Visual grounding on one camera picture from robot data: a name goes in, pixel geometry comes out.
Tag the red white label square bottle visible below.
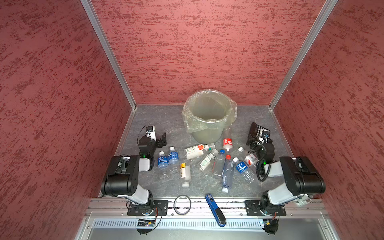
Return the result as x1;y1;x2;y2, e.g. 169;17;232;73
185;143;216;160

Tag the aluminium front rail frame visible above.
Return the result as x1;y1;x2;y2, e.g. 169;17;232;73
75;197;339;240

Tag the green white label small bottle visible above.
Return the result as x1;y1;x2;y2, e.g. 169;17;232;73
198;149;219;172

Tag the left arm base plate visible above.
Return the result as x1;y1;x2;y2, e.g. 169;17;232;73
127;200;169;217

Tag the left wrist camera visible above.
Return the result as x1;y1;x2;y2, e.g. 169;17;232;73
146;126;157;141

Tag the right small circuit board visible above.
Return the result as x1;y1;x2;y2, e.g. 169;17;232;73
263;219;279;235

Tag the blue label bottle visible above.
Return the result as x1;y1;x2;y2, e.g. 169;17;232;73
158;151;169;169
168;147;179;165
233;157;255;183

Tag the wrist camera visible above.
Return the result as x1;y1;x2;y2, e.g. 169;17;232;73
146;126;157;141
259;129;271;141

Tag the corner aluminium post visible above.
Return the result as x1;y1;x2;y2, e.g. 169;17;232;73
269;0;338;112
81;0;137;111

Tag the small circuit board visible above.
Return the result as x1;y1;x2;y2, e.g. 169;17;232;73
263;219;279;235
136;219;157;235

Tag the yellow label clear bottle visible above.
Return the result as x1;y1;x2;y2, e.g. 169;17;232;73
180;162;191;188

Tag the tall bottle red cap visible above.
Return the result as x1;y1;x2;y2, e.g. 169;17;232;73
222;155;235;194

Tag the clear plastic bin liner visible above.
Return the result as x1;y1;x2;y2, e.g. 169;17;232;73
181;89;238;134

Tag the red label cola bottle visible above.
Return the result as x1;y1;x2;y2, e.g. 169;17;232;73
223;127;233;152

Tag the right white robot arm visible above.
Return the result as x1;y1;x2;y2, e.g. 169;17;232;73
247;133;326;216

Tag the blue black handheld tool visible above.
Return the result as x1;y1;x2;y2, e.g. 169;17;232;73
205;194;226;227

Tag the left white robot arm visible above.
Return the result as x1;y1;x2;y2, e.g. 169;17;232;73
101;133;169;216

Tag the grey plastic waste bin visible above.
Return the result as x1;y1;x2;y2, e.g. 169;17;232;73
185;90;234;144

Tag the black desk calculator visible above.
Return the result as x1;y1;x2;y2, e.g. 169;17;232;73
249;122;266;136

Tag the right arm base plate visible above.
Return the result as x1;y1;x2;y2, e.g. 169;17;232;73
245;200;287;217

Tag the left small circuit board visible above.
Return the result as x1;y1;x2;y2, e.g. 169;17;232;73
136;219;157;235

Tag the right corner aluminium post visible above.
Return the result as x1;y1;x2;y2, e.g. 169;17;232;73
269;0;338;112

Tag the black rubber ring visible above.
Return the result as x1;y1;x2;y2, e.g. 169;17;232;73
173;194;192;216

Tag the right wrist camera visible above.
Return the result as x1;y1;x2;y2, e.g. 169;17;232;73
259;129;271;141

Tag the left corner aluminium post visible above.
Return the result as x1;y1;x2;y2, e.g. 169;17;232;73
81;0;137;111

